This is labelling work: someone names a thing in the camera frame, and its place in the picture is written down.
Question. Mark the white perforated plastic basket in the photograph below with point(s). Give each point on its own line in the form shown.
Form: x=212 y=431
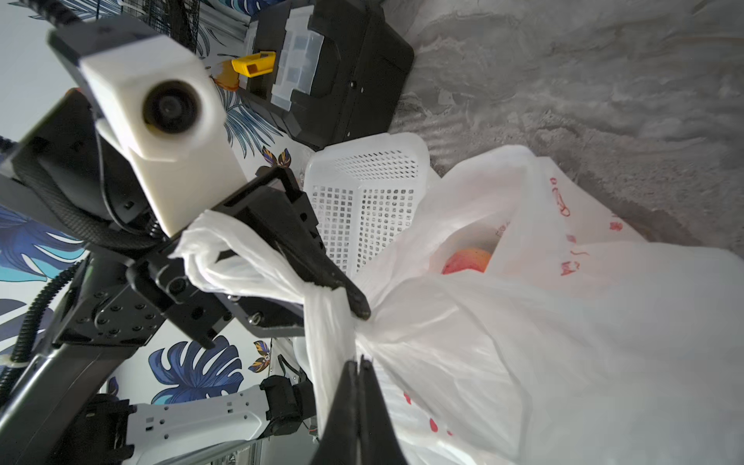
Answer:
x=365 y=192

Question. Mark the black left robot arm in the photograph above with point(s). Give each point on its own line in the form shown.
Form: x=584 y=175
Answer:
x=45 y=388

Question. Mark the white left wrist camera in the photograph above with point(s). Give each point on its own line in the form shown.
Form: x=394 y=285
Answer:
x=163 y=113

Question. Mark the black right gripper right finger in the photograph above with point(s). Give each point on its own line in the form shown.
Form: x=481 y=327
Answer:
x=378 y=443

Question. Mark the black wire basket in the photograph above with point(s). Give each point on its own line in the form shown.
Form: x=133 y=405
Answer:
x=178 y=19

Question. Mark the white plastic bag red print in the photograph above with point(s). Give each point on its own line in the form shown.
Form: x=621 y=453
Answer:
x=581 y=343

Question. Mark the pink peach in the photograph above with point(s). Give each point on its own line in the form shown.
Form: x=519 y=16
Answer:
x=474 y=259

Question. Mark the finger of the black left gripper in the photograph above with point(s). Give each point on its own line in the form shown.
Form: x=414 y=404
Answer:
x=291 y=228

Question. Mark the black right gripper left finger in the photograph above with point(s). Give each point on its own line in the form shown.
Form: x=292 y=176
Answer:
x=339 y=443

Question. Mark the black toolbox yellow handle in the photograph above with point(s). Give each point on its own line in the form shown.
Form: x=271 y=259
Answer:
x=338 y=74

